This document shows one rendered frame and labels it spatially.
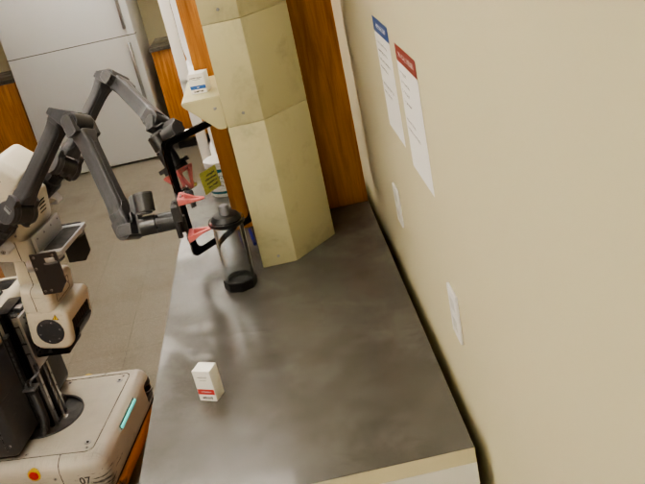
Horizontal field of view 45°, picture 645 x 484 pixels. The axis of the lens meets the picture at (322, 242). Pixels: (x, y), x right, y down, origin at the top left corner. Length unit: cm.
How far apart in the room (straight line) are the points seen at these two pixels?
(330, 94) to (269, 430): 133
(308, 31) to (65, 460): 179
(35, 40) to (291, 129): 520
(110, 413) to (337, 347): 149
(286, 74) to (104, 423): 159
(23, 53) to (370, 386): 605
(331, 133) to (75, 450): 152
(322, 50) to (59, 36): 491
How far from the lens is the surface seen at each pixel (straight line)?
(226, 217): 232
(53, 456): 322
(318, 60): 271
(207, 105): 235
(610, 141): 69
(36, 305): 303
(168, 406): 199
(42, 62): 749
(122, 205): 242
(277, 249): 250
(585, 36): 70
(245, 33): 231
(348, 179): 283
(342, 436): 173
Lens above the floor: 200
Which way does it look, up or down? 24 degrees down
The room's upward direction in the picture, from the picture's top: 12 degrees counter-clockwise
